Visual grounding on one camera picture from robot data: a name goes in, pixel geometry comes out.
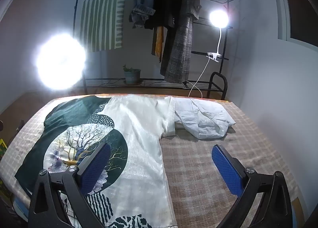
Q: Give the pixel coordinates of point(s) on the black tube frame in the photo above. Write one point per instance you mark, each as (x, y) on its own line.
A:
(224, 86)

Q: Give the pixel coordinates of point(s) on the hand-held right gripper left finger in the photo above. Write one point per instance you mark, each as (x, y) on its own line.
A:
(95, 165)

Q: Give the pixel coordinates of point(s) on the yellow scarf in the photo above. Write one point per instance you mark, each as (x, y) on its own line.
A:
(158, 41)

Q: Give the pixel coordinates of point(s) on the crumpled white garment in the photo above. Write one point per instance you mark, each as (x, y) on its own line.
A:
(203, 118)

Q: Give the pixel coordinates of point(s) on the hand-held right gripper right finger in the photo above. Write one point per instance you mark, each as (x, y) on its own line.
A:
(227, 170)

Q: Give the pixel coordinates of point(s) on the yellow green printed item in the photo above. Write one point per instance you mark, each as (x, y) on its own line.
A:
(3, 148)

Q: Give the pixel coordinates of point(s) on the bright round lamp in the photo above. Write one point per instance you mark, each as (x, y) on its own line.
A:
(60, 61)

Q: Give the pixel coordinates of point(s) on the potted plant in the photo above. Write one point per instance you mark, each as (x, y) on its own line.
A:
(132, 76)

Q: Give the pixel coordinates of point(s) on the black metal coat rack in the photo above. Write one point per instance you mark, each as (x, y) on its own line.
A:
(159, 81)

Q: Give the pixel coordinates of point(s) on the green white printed garment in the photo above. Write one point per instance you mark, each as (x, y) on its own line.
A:
(139, 131)

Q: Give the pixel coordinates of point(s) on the green striped wall hanging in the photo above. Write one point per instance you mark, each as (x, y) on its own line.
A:
(99, 19)

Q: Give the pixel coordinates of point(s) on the white clip lamp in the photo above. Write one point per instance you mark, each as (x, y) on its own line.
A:
(218, 17)

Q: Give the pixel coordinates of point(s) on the beige checked blanket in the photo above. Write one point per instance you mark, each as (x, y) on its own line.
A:
(211, 163)

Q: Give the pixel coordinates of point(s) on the grey plaid coat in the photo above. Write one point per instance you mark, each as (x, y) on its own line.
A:
(182, 51)

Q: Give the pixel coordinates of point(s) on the window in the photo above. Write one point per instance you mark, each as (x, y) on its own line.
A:
(303, 19)

